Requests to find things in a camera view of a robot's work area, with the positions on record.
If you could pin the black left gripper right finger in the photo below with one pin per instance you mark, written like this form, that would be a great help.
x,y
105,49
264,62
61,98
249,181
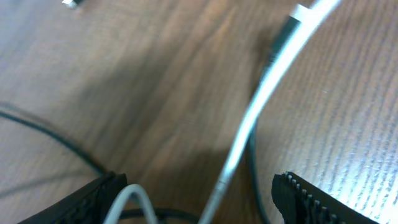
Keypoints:
x,y
301,202

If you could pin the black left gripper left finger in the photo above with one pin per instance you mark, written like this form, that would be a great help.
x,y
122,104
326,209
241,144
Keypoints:
x,y
89,204

